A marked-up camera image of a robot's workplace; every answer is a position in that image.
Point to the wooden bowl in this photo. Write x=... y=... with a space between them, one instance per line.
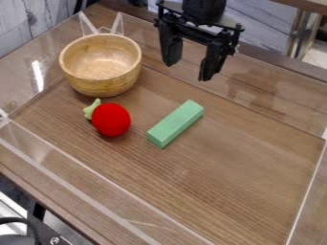
x=100 y=64

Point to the clear acrylic tray barrier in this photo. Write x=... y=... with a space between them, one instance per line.
x=240 y=180

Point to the green rectangular block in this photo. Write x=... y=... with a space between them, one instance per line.
x=175 y=123

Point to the red plush fruit green stem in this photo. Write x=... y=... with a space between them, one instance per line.
x=109 y=117

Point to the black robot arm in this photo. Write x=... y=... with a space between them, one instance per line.
x=199 y=21

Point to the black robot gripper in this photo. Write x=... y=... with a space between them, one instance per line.
x=200 y=21

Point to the metal table leg background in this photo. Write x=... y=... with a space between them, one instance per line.
x=302 y=35

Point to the black table frame bracket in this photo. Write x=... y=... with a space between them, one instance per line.
x=48 y=237

